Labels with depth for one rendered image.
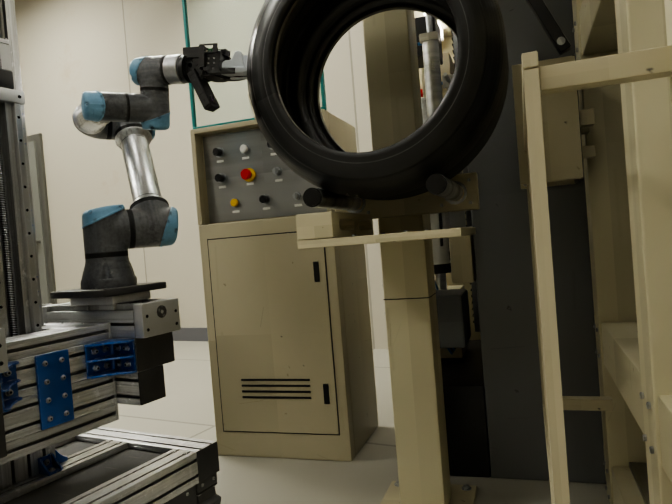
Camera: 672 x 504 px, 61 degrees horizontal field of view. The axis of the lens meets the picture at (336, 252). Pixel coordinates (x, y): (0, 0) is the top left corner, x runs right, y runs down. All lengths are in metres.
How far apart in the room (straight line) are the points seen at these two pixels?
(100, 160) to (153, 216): 4.42
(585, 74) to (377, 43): 1.03
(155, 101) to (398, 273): 0.81
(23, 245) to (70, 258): 4.84
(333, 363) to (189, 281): 3.36
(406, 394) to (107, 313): 0.86
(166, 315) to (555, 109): 1.14
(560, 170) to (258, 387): 1.34
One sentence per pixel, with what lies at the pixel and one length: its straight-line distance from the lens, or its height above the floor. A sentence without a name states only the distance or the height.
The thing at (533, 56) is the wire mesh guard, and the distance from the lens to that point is 0.74.
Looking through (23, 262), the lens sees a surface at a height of 0.81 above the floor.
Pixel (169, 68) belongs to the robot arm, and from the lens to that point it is 1.62.
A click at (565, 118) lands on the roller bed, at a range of 1.54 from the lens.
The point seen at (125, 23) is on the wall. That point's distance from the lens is 6.10.
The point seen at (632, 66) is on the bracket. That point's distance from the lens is 0.76.
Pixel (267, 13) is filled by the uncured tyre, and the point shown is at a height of 1.32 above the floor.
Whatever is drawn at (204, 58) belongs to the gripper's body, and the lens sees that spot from 1.57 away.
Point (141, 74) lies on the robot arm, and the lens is 1.67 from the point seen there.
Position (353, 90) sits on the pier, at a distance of 4.25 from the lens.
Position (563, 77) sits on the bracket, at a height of 0.97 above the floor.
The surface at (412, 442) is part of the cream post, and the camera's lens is 1.72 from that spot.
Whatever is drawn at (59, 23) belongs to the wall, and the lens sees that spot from 6.85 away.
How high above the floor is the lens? 0.80
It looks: 1 degrees down
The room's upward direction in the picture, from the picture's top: 5 degrees counter-clockwise
